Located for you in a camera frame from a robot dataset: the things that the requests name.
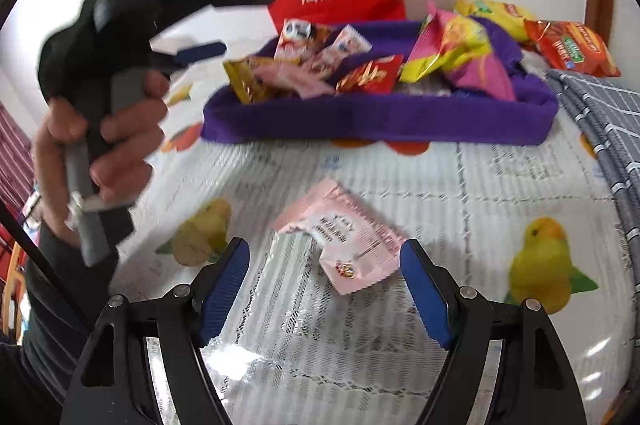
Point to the person's left hand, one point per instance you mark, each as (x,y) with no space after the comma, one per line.
(130,140)

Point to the person's left forearm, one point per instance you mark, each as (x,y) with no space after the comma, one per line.
(55,355)

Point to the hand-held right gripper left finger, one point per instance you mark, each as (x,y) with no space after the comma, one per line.
(225,290)

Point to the red chips bag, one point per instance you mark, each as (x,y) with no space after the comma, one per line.
(570,47)

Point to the yellow chips bag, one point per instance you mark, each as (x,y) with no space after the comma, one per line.
(500,15)

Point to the purple fabric basket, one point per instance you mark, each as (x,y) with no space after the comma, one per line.
(375,120)

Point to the yellow snack packet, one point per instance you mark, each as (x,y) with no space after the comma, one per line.
(247,80)

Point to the grey checked blanket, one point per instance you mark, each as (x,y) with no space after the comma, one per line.
(600,115)

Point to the red orange snack packet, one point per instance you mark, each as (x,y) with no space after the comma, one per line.
(370,75)

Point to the wooden furniture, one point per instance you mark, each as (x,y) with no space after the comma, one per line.
(12,300)

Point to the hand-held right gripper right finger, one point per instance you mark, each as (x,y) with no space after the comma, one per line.
(425,290)

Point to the striped cloth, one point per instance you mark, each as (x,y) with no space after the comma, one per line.
(15,155)

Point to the fruit print bedsheet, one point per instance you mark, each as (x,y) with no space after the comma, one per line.
(450,180)

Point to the panda print snack packet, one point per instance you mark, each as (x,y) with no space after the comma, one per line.
(300,40)

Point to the large pink yellow snack bag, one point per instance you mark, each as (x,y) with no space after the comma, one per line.
(450,50)

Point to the pale pink snack packet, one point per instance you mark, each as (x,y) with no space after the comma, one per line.
(300,82)

